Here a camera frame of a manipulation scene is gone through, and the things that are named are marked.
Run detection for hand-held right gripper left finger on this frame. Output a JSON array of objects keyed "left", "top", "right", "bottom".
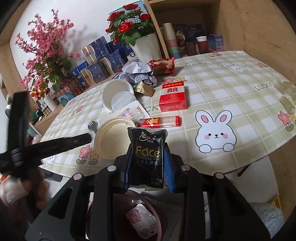
[{"left": 25, "top": 147, "right": 135, "bottom": 241}]

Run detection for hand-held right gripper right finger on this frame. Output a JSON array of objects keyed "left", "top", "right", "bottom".
[{"left": 162, "top": 148, "right": 271, "bottom": 241}]

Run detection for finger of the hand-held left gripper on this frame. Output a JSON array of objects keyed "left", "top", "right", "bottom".
[
  {"left": 25, "top": 133, "right": 92, "bottom": 163},
  {"left": 8, "top": 91, "right": 31, "bottom": 153}
]

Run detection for black tissue packet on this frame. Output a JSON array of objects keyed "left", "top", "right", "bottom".
[{"left": 128, "top": 127, "right": 167, "bottom": 189}]

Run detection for dark red bin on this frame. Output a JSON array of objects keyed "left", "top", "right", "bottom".
[{"left": 87, "top": 189, "right": 188, "bottom": 241}]

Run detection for silver wrapper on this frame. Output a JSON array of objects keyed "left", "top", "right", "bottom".
[{"left": 119, "top": 62, "right": 158, "bottom": 87}]

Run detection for person's left hand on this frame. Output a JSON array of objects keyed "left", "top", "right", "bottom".
[{"left": 0, "top": 178, "right": 26, "bottom": 205}]

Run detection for white vase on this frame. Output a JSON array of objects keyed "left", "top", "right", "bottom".
[{"left": 43, "top": 93, "right": 57, "bottom": 112}]

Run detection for black plastic fork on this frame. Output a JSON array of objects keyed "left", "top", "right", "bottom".
[{"left": 88, "top": 120, "right": 99, "bottom": 134}]

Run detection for long red clear packet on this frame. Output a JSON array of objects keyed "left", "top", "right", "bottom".
[{"left": 136, "top": 115, "right": 182, "bottom": 128}]

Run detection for floral tissue packet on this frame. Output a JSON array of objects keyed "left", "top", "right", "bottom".
[{"left": 125, "top": 204, "right": 156, "bottom": 233}]

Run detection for round translucent lid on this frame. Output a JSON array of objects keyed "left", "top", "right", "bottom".
[{"left": 111, "top": 91, "right": 137, "bottom": 111}]

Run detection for red rectangular box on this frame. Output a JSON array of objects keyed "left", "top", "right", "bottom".
[{"left": 159, "top": 81, "right": 188, "bottom": 113}]

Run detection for pink blossom plant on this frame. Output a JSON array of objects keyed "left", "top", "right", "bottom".
[{"left": 14, "top": 9, "right": 81, "bottom": 93}]

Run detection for black table leg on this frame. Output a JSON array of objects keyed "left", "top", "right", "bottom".
[{"left": 237, "top": 162, "right": 253, "bottom": 177}]

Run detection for white bowl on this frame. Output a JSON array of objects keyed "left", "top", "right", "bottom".
[{"left": 102, "top": 79, "right": 135, "bottom": 111}]

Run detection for green gold snack wrapper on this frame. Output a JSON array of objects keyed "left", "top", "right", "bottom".
[{"left": 134, "top": 81, "right": 155, "bottom": 97}]

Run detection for stack of blue gift boxes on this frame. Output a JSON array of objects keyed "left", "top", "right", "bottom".
[{"left": 69, "top": 37, "right": 133, "bottom": 87}]

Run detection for checked bunny tablecloth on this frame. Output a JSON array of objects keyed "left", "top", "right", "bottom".
[{"left": 38, "top": 50, "right": 296, "bottom": 183}]

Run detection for crushed red can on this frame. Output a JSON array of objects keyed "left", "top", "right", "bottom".
[{"left": 149, "top": 57, "right": 176, "bottom": 76}]

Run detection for fluffy white cloth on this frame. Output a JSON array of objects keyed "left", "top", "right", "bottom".
[{"left": 250, "top": 202, "right": 285, "bottom": 241}]

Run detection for yellow object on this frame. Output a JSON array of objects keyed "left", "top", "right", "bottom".
[{"left": 269, "top": 196, "right": 282, "bottom": 208}]

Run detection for red roses in white pot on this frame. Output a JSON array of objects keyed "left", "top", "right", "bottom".
[{"left": 105, "top": 3, "right": 163, "bottom": 63}]

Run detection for brown cup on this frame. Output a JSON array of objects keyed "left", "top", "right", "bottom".
[{"left": 185, "top": 42, "right": 197, "bottom": 56}]

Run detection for red cup with white rim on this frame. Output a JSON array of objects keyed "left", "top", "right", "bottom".
[{"left": 196, "top": 36, "right": 210, "bottom": 54}]

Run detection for stack of pastel paper cups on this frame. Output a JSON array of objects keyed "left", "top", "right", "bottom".
[{"left": 162, "top": 23, "right": 182, "bottom": 59}]

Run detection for purple box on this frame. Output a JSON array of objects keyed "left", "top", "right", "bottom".
[{"left": 207, "top": 34, "right": 224, "bottom": 51}]

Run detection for wooden shelf unit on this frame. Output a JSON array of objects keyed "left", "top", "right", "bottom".
[{"left": 143, "top": 0, "right": 296, "bottom": 77}]

